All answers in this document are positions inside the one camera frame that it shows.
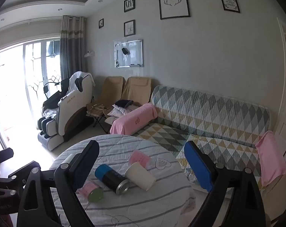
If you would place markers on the translucent pink cup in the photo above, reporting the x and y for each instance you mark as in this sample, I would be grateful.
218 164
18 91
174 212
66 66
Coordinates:
140 157

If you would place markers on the white door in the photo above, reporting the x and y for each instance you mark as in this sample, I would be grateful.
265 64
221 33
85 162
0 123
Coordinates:
285 113

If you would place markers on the glass balcony door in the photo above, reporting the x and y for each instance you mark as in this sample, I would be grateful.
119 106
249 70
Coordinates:
32 75

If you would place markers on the small folding stool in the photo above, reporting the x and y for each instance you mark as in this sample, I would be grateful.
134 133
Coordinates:
95 110

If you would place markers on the tiny black picture frame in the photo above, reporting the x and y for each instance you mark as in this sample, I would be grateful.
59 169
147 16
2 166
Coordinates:
101 23

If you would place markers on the black and blue cup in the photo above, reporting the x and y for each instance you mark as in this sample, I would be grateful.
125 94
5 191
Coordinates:
111 177

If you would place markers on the beige folding chair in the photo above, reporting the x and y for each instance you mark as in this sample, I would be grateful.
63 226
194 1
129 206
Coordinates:
112 87
137 91

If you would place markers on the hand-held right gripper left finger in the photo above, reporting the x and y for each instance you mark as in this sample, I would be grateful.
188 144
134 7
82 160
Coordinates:
85 167

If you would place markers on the round table with striped cloth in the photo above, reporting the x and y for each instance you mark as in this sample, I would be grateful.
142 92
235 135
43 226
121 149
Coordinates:
138 208

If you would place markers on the sofa with diamond-pattern cover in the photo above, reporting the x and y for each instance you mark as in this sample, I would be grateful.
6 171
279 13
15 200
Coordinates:
204 120

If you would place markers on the white towel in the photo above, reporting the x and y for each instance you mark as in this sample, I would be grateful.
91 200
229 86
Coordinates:
80 76

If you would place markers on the small line-drawing picture frame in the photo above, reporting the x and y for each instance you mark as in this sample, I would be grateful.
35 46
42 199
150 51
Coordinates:
129 28

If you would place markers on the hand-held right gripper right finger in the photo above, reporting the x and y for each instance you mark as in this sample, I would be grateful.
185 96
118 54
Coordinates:
198 167

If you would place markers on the dark folded clothes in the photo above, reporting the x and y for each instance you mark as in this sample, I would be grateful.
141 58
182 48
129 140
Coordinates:
124 103

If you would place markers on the wall whiteboard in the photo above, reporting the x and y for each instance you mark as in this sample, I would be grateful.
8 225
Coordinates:
133 59

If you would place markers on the white pillows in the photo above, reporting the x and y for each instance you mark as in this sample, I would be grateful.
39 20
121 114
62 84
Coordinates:
119 112

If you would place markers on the black whiteboard eraser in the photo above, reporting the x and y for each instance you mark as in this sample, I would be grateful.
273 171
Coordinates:
125 51

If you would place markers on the grey curtain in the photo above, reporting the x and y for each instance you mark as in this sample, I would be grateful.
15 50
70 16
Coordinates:
72 49

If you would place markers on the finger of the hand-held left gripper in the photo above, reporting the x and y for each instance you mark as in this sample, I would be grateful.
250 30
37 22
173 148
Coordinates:
20 172
2 156

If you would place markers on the white cup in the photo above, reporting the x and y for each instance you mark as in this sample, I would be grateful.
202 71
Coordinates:
141 177

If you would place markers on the small leaf-border picture frame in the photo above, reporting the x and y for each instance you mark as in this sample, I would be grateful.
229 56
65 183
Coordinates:
230 3

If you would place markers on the small dark picture frame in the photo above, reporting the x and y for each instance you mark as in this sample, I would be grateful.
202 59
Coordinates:
129 4

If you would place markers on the pink cup with green inside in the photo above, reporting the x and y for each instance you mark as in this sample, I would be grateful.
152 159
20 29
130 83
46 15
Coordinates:
91 190

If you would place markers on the pink towel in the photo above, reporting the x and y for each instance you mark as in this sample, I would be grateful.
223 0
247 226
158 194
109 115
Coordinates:
133 118
271 158

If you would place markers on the large antler picture frame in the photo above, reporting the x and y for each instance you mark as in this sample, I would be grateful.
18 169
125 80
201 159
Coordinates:
173 3

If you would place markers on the white and brown massage chair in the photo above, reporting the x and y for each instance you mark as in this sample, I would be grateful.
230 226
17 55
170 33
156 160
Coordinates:
69 108

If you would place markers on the black chair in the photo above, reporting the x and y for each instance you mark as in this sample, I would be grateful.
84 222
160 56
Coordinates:
49 91

